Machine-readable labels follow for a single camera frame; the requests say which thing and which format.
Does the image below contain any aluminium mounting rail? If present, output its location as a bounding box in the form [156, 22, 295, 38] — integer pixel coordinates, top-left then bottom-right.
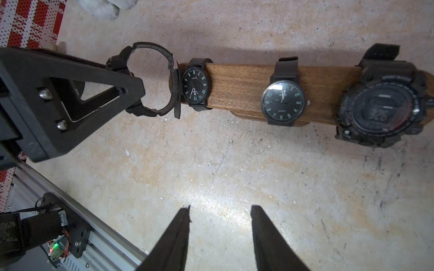
[1, 163, 147, 271]

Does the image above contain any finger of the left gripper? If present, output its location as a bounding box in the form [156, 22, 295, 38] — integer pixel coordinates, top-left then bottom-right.
[1, 47, 145, 162]

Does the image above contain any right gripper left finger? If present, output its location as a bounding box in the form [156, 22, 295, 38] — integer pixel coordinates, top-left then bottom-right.
[136, 207, 191, 271]

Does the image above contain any slim black watch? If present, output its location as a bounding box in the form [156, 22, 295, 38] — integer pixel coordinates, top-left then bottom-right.
[261, 56, 308, 127]
[182, 58, 213, 112]

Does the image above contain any wooden watch stand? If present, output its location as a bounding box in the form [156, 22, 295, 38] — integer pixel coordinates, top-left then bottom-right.
[168, 63, 434, 128]

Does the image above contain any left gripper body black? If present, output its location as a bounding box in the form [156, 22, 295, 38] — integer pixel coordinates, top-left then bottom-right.
[1, 81, 27, 171]

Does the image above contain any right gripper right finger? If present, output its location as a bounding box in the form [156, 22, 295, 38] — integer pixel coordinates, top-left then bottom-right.
[250, 205, 309, 271]

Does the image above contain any chunky black watch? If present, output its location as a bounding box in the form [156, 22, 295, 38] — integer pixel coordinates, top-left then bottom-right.
[336, 43, 434, 148]
[106, 41, 182, 120]

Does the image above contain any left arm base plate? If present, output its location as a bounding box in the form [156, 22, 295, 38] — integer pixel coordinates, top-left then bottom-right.
[42, 193, 92, 259]

